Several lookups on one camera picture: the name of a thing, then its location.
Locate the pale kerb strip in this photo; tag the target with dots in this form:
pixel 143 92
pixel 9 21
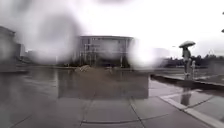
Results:
pixel 193 111

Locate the row of dark trees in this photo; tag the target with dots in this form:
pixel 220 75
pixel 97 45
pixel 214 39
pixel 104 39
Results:
pixel 186 62

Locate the low dark kerb wall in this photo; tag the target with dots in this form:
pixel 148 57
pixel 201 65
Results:
pixel 186 82

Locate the person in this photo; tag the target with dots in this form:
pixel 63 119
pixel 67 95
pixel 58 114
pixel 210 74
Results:
pixel 186 56

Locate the dark building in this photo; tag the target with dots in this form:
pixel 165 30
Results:
pixel 7 46

